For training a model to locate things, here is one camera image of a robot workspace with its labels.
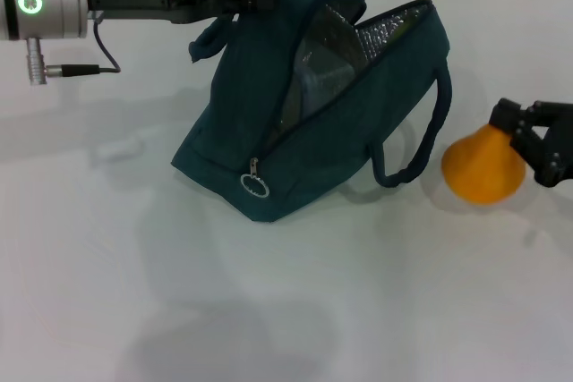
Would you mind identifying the dark teal insulated bag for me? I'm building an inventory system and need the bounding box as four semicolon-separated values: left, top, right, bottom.
171;0;454;225

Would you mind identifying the orange pear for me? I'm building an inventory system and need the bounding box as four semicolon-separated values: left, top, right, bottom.
440;124;526;206

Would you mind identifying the left arm connector cable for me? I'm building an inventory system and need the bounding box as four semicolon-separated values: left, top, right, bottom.
25;10;123;86

